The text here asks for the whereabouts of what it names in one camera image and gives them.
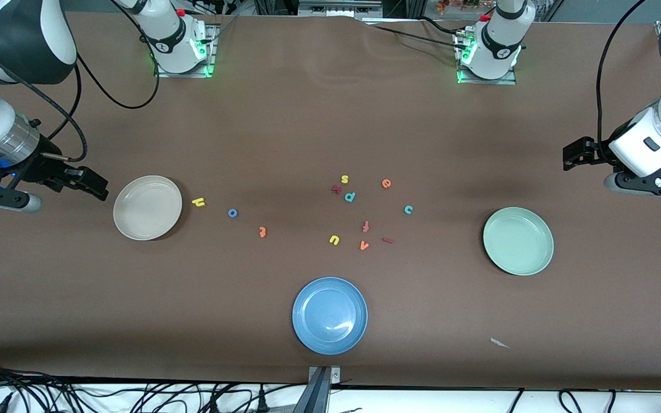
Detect beige brown plate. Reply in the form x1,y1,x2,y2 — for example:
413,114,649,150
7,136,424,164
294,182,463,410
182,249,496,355
113,175,183,241

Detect green plate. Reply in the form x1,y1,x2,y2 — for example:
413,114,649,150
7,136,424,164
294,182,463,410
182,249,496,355
483,206,555,276

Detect orange flowers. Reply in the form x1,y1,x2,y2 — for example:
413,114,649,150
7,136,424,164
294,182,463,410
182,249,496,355
437,0,483,13

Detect brown table cover sheet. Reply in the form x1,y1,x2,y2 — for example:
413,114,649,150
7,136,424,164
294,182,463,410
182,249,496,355
0,11,661,391

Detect blue plate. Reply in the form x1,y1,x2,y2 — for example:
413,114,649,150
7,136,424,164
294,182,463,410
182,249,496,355
292,276,368,356

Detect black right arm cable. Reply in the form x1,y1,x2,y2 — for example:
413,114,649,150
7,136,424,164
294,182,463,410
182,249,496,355
0,0,162,163

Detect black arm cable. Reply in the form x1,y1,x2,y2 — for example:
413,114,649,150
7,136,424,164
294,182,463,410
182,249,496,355
596,0,650,167
0,0,162,163

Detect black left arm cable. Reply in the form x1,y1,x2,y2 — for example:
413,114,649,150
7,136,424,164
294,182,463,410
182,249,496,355
596,0,650,167

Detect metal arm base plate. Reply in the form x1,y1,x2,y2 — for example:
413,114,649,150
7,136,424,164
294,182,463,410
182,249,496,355
456,29,518,85
155,23,217,79

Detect black cable on table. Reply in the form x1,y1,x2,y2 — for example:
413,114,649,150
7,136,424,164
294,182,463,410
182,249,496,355
363,16,469,52

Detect silver metal bracket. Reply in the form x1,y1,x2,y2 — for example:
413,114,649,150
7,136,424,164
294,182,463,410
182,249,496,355
298,0,384,18

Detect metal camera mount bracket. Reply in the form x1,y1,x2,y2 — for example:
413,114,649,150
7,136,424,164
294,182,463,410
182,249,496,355
306,365,341,413

